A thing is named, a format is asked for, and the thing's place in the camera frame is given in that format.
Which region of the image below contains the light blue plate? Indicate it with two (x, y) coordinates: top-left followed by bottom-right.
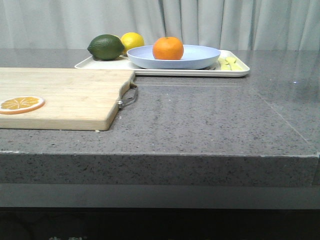
(126, 44), (222, 70)

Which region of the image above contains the orange fruit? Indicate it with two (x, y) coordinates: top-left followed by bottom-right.
(152, 37), (184, 60)

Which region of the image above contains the cream plastic tray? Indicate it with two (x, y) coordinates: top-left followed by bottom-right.
(74, 49), (251, 78)

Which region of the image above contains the wooden cutting board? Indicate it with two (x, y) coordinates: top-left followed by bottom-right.
(0, 67), (135, 131)

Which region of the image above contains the yellow lemon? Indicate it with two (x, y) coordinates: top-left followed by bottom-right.
(120, 32), (145, 55)

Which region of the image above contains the yellow-green spoon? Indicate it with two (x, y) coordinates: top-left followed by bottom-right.
(218, 57), (231, 71)
(225, 56), (243, 71)

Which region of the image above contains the green lime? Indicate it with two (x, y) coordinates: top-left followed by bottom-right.
(87, 34), (125, 61)

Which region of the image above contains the white curtain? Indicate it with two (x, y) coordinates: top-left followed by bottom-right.
(0, 0), (320, 51)

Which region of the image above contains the orange slice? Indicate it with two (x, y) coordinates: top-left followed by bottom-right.
(0, 95), (45, 115)

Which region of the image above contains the metal cutting board handle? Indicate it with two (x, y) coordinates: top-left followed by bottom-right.
(117, 81), (139, 110)

